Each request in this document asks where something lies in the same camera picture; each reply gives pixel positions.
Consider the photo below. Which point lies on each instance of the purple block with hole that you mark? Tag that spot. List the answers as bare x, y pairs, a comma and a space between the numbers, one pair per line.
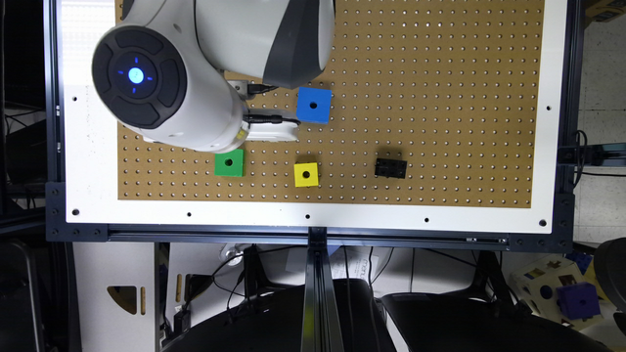
579, 301

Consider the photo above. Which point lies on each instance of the yellow block with hole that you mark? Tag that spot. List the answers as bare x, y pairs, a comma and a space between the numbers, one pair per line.
306, 175

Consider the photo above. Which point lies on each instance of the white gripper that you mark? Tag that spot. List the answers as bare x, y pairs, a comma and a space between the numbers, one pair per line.
265, 125

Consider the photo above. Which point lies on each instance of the black office chair left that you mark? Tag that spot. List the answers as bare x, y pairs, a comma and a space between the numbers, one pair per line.
274, 323

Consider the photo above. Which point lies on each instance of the green block with hole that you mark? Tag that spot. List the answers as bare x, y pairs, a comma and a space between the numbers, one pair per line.
231, 164

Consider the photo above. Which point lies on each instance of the blue block with hole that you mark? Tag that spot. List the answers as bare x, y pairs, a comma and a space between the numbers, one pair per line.
313, 105

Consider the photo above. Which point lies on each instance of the brown perforated pegboard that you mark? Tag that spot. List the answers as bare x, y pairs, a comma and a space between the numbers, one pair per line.
451, 87

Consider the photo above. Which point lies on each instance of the black small block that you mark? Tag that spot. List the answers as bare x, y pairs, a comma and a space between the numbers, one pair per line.
391, 168

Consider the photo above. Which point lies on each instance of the beige shape sorter box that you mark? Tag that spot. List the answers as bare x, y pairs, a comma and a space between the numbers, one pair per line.
537, 285

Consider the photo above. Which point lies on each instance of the black office chair right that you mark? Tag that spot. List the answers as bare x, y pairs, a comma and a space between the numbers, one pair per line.
436, 322

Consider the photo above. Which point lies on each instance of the black office chair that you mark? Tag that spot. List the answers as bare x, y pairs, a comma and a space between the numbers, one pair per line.
436, 322
274, 323

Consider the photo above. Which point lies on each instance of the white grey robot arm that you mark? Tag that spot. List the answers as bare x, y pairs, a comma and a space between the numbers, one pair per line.
181, 72

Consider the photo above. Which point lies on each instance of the white cabinet panel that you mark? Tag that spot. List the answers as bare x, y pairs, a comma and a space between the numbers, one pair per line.
117, 295

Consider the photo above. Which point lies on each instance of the black aluminium frame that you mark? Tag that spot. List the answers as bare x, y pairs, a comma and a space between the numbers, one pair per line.
318, 274

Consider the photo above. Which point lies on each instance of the white table frame plate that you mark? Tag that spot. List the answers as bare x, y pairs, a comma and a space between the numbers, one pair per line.
445, 117

